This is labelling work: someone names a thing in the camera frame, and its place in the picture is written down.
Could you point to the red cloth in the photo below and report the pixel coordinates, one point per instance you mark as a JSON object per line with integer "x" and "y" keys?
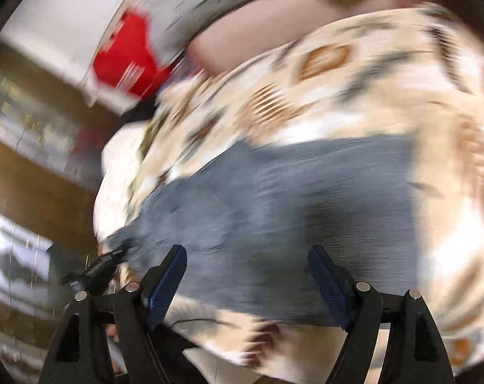
{"x": 126, "y": 60}

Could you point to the grey pants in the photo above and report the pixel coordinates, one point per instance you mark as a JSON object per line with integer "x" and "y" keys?
{"x": 286, "y": 208}

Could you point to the white cloth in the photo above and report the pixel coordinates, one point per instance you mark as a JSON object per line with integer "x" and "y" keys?
{"x": 120, "y": 148}

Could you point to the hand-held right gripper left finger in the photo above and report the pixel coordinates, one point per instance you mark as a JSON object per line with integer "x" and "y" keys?
{"x": 168, "y": 288}

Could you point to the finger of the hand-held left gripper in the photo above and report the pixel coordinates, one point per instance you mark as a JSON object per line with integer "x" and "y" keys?
{"x": 96, "y": 270}

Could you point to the wooden furniture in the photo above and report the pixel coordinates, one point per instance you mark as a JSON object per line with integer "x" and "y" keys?
{"x": 34, "y": 184}

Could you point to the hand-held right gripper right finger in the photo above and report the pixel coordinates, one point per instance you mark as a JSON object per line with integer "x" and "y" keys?
{"x": 326, "y": 284}

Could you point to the beige printed blanket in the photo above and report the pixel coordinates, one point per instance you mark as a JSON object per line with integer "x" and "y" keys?
{"x": 346, "y": 88}

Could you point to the grey cloth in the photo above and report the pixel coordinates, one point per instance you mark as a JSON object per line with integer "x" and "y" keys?
{"x": 210, "y": 4}

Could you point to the pink bed sheet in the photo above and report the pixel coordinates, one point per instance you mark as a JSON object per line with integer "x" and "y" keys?
{"x": 266, "y": 24}

